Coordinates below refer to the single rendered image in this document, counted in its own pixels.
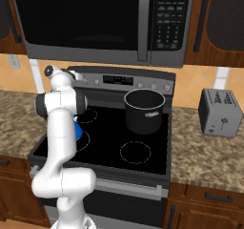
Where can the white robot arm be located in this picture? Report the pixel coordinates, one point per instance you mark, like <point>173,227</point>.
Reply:
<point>60,134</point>

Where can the round steel stove knob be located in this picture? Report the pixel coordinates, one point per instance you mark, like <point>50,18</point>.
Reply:
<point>140,85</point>
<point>167,87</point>
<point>153,86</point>
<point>85,81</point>

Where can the steel stove with black hob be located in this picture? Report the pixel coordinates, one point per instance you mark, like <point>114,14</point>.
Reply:
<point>127,137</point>

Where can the blue kettle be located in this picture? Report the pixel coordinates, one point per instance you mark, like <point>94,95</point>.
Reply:
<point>78,132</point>

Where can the black cooking pot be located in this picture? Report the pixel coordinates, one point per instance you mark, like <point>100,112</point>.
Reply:
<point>144,115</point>

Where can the black and steel microwave oven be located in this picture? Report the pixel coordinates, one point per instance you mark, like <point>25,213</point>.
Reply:
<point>95,19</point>

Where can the grey toaster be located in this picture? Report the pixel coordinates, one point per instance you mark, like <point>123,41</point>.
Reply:
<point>220,113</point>

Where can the black oven door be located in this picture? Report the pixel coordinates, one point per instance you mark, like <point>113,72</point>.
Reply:
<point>127,209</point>

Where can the brown wooden drawer front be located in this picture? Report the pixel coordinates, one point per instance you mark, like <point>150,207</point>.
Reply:
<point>19,166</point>
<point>197,196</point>

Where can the brown base cupboard door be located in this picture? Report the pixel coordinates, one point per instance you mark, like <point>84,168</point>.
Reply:
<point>206,220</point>
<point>19,197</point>

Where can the brown wall cupboard door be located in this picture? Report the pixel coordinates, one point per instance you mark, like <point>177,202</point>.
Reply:
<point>9,45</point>
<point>222,53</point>

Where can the white wall socket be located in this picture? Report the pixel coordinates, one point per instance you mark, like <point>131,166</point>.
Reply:
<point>13,61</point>

